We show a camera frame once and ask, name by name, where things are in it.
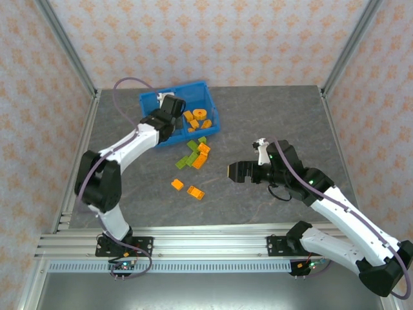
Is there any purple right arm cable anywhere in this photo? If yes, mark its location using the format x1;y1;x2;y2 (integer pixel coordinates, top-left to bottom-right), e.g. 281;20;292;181
267;138;411;300

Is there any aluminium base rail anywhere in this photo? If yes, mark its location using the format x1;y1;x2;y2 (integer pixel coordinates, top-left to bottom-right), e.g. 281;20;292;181
34;222;387;260

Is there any aluminium corner post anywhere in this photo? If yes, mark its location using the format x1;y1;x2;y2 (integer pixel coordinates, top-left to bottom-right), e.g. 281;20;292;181
34;0;99;99
321;0;387;98

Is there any white slotted cable duct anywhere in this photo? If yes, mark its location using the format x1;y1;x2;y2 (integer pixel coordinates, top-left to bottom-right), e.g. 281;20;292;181
48;260;293;274

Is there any aluminium table side rail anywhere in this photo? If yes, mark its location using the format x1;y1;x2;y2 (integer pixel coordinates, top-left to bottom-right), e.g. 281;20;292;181
319;86;399;310
15;89;103;310

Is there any grey metal panel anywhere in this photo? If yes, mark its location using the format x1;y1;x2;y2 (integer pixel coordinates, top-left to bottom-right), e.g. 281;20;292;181
32;271;393;310

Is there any small circuit board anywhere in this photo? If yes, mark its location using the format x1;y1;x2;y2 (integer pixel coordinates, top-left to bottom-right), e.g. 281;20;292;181
108;260;136;280
290;258;327;278

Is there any blue plastic bin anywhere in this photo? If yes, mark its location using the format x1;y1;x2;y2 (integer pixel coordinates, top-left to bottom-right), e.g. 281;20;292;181
173;80;221;142
139;86;188;149

